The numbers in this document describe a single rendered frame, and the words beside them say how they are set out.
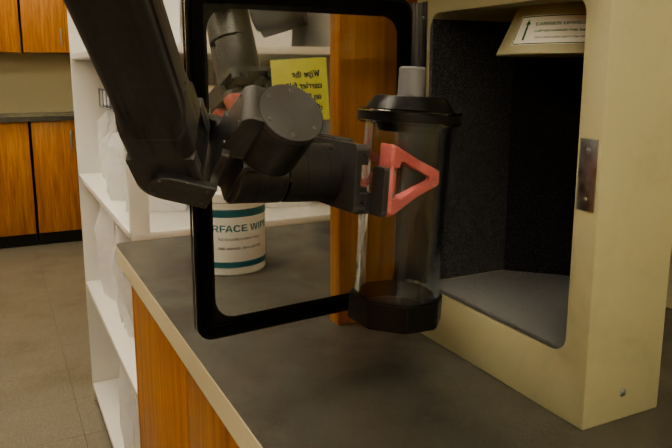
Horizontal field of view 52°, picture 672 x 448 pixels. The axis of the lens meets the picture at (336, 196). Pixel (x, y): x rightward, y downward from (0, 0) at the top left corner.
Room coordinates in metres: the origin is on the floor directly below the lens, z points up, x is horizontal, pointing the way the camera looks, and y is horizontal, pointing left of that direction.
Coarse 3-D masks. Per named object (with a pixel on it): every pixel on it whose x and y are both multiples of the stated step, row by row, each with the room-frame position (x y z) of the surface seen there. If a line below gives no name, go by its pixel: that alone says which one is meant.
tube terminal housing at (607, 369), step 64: (448, 0) 0.86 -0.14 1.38; (512, 0) 0.76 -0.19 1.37; (576, 0) 0.73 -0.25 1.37; (640, 0) 0.65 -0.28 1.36; (640, 64) 0.66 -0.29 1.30; (640, 128) 0.66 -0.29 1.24; (576, 192) 0.66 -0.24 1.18; (640, 192) 0.66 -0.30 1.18; (576, 256) 0.66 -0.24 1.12; (640, 256) 0.67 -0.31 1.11; (448, 320) 0.84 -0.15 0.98; (576, 320) 0.65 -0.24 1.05; (640, 320) 0.67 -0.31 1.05; (512, 384) 0.73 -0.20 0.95; (576, 384) 0.65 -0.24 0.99; (640, 384) 0.67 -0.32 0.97
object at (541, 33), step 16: (528, 16) 0.77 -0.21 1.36; (544, 16) 0.76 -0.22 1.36; (560, 16) 0.74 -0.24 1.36; (576, 16) 0.74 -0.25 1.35; (512, 32) 0.79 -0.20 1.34; (528, 32) 0.76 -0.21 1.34; (544, 32) 0.75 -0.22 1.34; (560, 32) 0.74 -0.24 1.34; (576, 32) 0.73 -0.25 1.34; (512, 48) 0.77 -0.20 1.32; (528, 48) 0.75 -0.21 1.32; (544, 48) 0.74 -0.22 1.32; (560, 48) 0.73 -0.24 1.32; (576, 48) 0.72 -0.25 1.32
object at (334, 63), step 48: (240, 48) 0.78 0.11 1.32; (288, 48) 0.81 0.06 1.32; (336, 48) 0.84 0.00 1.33; (384, 48) 0.88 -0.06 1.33; (336, 96) 0.84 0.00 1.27; (192, 240) 0.74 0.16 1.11; (240, 240) 0.77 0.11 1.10; (288, 240) 0.81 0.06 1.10; (336, 240) 0.84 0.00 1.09; (240, 288) 0.77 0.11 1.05; (288, 288) 0.81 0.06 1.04; (336, 288) 0.84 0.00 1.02
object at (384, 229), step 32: (384, 128) 0.68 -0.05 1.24; (416, 128) 0.67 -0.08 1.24; (448, 128) 0.69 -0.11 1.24; (448, 160) 0.69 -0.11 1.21; (384, 224) 0.67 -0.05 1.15; (416, 224) 0.67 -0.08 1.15; (384, 256) 0.67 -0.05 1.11; (416, 256) 0.67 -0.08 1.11; (384, 288) 0.67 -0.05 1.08; (416, 288) 0.67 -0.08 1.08
